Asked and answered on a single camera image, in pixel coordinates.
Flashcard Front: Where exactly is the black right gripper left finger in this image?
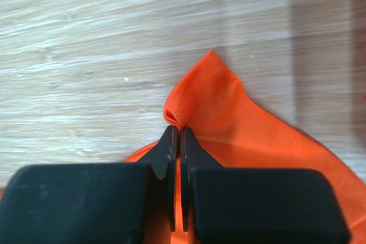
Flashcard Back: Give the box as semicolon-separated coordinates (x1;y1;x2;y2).
1;126;178;243

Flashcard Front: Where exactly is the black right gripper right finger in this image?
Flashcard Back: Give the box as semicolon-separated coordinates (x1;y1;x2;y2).
180;127;351;243

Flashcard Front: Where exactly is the orange t-shirt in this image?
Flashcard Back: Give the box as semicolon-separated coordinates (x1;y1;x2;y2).
125;51;365;243

